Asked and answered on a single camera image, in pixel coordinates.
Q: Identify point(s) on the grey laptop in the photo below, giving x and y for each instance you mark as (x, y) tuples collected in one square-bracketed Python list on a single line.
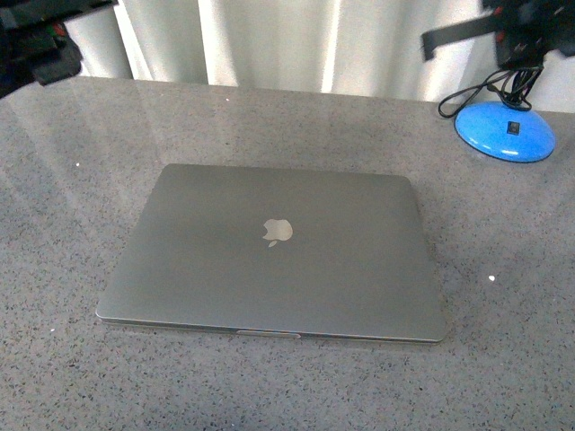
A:
[(279, 252)]

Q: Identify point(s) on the blue lamp base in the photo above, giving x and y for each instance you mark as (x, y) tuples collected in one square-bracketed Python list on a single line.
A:
[(506, 134)]

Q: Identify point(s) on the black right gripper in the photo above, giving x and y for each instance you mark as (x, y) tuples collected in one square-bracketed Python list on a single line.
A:
[(524, 31)]

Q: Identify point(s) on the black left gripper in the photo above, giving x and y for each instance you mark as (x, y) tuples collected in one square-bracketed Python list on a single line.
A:
[(35, 44)]

